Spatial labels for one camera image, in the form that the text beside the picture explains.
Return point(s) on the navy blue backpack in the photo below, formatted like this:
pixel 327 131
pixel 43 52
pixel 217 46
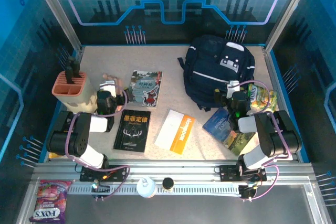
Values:
pixel 210 72

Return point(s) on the black antler cover book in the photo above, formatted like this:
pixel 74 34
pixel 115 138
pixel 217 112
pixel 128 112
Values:
pixel 132 132

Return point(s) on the Animal Farm book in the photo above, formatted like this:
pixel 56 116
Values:
pixel 218 127

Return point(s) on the illustrated warrior cover book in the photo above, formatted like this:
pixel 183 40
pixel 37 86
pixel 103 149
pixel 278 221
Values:
pixel 145 87

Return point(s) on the white orange notebook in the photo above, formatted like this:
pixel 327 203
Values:
pixel 173 132

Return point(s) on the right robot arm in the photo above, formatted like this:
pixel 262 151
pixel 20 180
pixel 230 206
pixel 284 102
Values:
pixel 275 134

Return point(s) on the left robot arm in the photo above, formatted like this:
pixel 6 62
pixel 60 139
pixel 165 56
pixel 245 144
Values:
pixel 65 142

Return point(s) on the green yellow Fox's candy bag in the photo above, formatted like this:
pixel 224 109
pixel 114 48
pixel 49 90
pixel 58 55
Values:
pixel 262 98

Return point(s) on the purple Fox's candy bag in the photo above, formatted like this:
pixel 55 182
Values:
pixel 50 203

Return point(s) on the wooden rolling pins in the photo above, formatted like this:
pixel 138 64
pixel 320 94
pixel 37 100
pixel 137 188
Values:
pixel 111 78

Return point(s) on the beige knife block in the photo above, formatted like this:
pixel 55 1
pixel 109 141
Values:
pixel 78 100

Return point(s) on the black round cap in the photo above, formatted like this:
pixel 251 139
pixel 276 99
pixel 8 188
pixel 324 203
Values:
pixel 168 183

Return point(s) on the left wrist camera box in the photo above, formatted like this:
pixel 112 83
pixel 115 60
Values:
pixel 108 87

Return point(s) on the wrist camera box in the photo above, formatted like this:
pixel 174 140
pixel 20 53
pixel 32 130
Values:
pixel 232 86
pixel 108 87

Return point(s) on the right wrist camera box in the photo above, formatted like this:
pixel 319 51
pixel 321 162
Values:
pixel 232 86

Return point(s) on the aluminium table side rail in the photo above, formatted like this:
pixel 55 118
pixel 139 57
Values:
pixel 269 64

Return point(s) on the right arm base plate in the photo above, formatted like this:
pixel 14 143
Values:
pixel 228 172

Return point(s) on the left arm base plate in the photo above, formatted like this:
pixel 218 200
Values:
pixel 86 175

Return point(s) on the aluminium mounting rail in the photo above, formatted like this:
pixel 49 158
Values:
pixel 170 169

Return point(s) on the aluminium frame post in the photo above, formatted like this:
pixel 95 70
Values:
pixel 286 11
pixel 57 11

